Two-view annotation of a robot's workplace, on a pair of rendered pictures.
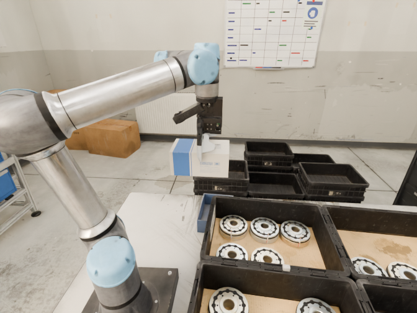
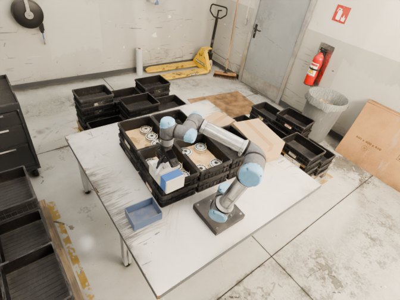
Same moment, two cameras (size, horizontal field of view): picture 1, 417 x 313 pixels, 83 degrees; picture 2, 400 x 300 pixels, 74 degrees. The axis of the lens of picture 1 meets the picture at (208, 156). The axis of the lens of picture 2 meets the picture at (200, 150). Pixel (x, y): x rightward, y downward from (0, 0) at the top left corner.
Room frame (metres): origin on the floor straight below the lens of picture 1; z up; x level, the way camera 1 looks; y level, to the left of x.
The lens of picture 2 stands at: (1.47, 0.90, 2.21)
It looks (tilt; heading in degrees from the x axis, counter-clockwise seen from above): 39 degrees down; 222
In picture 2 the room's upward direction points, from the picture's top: 10 degrees clockwise
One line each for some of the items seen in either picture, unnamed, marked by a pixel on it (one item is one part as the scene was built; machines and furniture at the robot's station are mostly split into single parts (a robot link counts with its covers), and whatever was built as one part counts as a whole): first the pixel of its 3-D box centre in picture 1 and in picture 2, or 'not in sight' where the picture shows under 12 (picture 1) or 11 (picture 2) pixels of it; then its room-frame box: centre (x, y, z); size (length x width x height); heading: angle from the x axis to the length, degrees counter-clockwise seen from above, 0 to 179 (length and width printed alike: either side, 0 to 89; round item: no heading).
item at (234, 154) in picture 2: not in sight; (230, 146); (-0.02, -0.11, 0.87); 0.40 x 0.30 x 0.11; 82
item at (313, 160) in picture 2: not in sight; (296, 160); (-1.04, 0.12, 0.37); 0.40 x 0.30 x 0.45; 85
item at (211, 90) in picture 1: (206, 89); (165, 140); (0.76, 0.00, 1.33); 0.08 x 0.08 x 0.05
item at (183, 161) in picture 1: (200, 157); (166, 174); (0.76, 0.03, 1.09); 0.20 x 0.12 x 0.09; 85
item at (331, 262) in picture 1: (265, 241); (167, 168); (0.57, -0.19, 0.87); 0.40 x 0.30 x 0.11; 82
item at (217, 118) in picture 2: not in sight; (216, 127); (-0.22, -0.46, 0.78); 0.30 x 0.22 x 0.16; 10
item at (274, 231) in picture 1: (264, 226); not in sight; (0.65, -0.20, 0.86); 0.10 x 0.10 x 0.01
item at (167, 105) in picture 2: not in sight; (167, 113); (-0.42, -1.49, 0.31); 0.40 x 0.30 x 0.34; 175
